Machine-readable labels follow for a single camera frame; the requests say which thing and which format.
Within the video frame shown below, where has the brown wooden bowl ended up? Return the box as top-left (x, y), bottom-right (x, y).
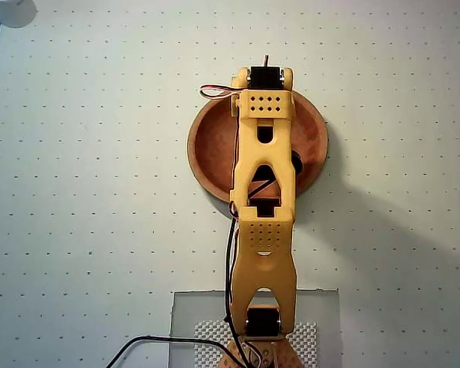
top-left (186, 91), bottom-right (330, 203)

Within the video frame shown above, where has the white anti-slip mat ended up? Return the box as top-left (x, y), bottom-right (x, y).
top-left (193, 320), bottom-right (317, 368)

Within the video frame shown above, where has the white lamp shade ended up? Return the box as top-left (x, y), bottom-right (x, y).
top-left (0, 0), bottom-right (38, 29)

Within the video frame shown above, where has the red white servo wire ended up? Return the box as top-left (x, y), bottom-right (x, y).
top-left (199, 84), bottom-right (243, 181)

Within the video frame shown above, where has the grey metal base plate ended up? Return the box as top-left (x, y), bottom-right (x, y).
top-left (169, 289), bottom-right (342, 368)

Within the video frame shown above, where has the black camera cable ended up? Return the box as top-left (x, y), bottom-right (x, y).
top-left (106, 216), bottom-right (254, 368)

